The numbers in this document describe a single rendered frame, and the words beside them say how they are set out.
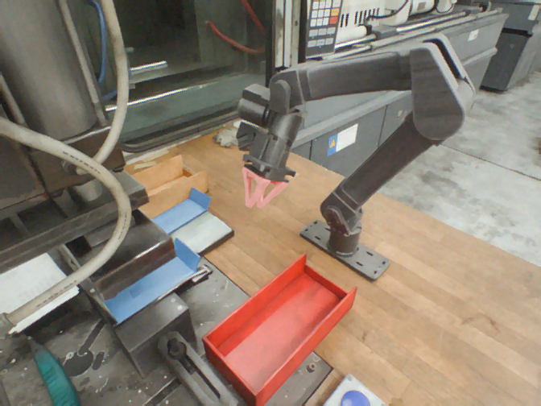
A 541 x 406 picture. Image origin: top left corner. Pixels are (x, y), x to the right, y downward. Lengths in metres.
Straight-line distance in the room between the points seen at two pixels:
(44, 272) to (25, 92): 0.44
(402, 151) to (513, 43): 4.37
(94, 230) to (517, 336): 0.69
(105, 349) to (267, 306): 0.28
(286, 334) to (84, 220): 0.37
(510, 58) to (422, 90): 4.43
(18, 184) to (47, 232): 0.08
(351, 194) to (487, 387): 0.36
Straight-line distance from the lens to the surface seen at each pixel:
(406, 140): 0.54
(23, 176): 0.38
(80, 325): 0.71
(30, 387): 0.68
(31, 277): 0.76
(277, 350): 0.59
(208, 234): 0.76
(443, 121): 0.50
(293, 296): 0.65
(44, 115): 0.39
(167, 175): 0.96
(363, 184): 0.61
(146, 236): 0.45
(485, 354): 0.70
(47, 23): 0.38
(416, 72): 0.49
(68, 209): 0.46
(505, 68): 4.94
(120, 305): 0.59
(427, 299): 0.72
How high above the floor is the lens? 1.43
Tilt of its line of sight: 38 degrees down
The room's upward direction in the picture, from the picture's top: straight up
